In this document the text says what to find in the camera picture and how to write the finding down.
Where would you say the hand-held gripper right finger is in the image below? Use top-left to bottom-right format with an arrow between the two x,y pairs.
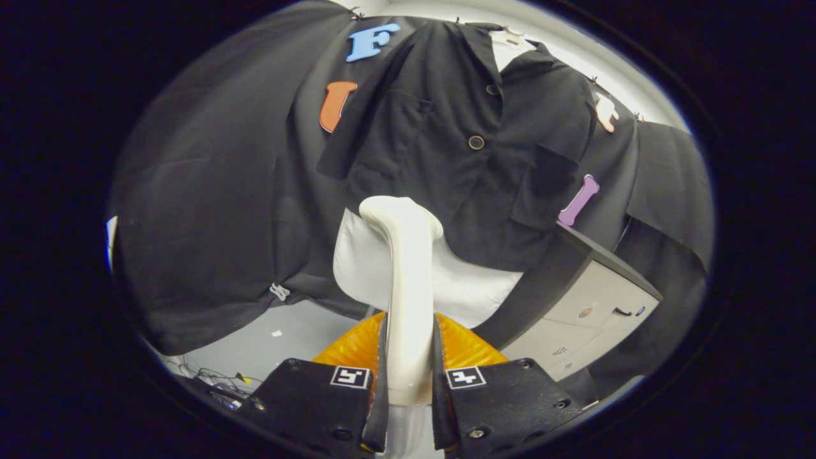
432,311 -> 585,456

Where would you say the white garment steamer handle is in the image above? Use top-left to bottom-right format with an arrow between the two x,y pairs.
359,196 -> 444,407

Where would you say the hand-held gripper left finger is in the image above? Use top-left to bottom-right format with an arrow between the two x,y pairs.
235,312 -> 391,459

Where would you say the black backdrop cloth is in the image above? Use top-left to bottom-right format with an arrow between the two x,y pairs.
108,0 -> 715,396

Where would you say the tangle of black floor cables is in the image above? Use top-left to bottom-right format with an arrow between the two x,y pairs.
175,363 -> 263,412

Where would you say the grey cabinet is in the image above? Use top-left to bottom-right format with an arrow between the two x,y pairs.
472,223 -> 664,382

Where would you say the black suit jacket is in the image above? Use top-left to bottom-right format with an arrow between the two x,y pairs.
317,19 -> 597,272

